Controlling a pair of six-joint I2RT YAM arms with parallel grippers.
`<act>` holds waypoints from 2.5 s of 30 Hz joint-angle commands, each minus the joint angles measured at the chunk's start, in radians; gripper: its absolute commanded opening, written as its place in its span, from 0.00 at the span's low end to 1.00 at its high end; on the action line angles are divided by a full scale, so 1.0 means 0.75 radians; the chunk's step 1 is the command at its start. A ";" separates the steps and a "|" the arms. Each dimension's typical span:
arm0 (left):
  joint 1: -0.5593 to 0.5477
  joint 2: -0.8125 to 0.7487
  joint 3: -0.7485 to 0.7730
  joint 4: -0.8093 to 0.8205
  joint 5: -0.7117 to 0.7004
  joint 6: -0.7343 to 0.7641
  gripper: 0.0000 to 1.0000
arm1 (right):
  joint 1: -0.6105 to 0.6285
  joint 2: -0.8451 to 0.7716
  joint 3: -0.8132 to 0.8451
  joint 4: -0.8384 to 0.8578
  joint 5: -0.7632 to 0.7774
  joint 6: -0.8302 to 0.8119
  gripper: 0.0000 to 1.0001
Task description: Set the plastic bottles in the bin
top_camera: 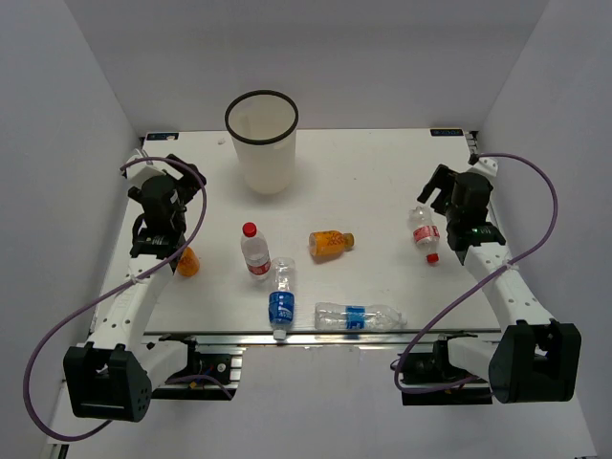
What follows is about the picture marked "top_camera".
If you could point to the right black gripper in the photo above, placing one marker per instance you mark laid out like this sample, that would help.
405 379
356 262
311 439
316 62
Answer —
442 179

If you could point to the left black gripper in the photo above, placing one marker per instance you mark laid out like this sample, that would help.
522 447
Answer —
188 185

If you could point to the crushed bottle red label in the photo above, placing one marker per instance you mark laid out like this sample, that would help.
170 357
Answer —
425 233

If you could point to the small orange plastic bottle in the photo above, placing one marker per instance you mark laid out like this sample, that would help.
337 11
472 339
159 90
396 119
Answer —
189 263

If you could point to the clear bottle red cap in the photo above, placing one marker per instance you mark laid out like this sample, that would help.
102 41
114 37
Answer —
255 250

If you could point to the orange juice bottle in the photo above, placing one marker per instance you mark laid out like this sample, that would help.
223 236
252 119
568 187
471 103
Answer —
330 243

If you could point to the clear bottle blue label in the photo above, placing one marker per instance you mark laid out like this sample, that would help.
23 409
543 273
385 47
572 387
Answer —
282 297

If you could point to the clear bottle blue band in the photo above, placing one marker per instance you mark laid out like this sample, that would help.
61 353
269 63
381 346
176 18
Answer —
372 318

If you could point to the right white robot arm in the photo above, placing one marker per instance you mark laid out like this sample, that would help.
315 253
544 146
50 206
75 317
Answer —
536 359

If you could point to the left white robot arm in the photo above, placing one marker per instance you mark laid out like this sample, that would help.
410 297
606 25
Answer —
113 375

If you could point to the white bin black rim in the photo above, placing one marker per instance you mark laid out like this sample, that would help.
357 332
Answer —
262 125

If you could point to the right blue table sticker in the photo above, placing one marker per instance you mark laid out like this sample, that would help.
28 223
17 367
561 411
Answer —
446 132

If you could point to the blue table sticker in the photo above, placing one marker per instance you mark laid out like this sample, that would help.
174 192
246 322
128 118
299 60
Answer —
161 137
446 132

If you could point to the left blue table sticker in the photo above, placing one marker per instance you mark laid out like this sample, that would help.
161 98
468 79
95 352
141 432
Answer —
161 137

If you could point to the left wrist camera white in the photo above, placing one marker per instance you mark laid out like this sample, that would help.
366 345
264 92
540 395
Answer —
143 167

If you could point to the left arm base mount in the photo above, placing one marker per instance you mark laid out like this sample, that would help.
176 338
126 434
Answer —
211 370

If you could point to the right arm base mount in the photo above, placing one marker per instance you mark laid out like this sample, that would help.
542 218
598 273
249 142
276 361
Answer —
423 369

